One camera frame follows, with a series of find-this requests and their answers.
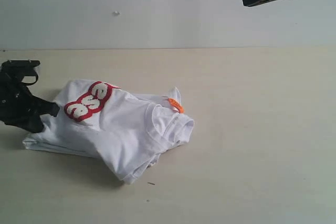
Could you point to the orange size tag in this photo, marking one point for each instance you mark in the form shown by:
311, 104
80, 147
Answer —
176, 105

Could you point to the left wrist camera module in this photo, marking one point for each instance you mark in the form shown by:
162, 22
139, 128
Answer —
20, 68

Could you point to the white t-shirt red lettering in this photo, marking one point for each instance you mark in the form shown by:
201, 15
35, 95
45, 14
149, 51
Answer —
127, 131

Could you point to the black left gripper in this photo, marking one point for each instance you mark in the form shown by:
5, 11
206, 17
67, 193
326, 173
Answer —
16, 107

